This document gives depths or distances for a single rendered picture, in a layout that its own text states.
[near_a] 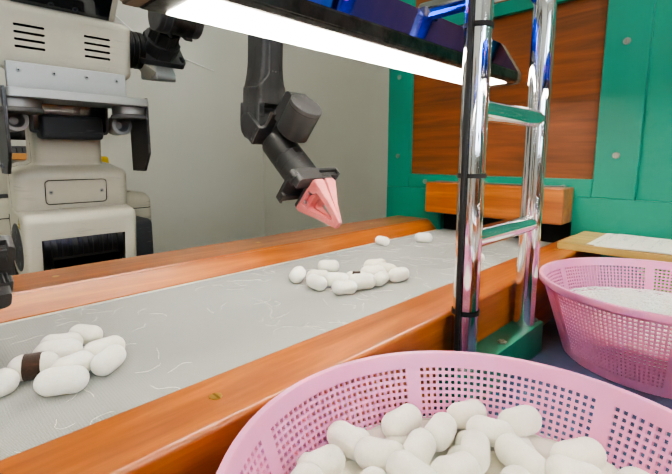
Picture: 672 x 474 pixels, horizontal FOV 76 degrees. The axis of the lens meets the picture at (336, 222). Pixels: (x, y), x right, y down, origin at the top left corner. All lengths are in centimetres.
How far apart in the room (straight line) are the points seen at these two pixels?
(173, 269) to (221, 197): 225
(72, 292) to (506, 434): 49
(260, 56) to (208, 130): 207
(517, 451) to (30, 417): 32
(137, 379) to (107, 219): 73
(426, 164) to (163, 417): 93
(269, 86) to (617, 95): 62
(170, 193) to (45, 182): 168
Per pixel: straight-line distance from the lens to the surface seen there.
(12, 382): 42
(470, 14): 42
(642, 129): 94
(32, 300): 61
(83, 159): 115
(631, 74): 95
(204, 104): 285
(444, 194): 101
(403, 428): 32
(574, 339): 59
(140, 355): 44
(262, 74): 79
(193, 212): 280
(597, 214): 95
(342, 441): 31
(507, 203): 94
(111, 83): 112
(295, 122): 71
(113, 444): 29
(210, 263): 68
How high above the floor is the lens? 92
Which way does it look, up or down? 9 degrees down
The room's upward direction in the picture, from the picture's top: straight up
